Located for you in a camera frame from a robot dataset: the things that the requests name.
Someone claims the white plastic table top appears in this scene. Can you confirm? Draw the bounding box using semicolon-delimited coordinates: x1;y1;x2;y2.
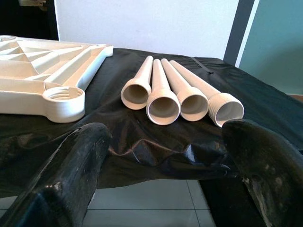
0;35;114;124

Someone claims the black plastic table cover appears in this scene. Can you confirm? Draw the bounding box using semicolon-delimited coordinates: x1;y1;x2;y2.
0;48;303;199

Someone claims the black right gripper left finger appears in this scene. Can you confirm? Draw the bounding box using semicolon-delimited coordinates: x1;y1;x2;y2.
0;122;113;227

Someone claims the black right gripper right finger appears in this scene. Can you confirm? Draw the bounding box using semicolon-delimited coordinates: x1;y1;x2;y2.
222;119;303;227

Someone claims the white plastic table leg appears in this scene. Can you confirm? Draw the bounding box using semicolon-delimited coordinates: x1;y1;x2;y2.
146;59;180;126
169;60;245;128
120;55;154;110
160;58;209;122

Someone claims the grey door frame post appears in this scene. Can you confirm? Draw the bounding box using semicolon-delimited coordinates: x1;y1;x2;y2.
223;0;256;68

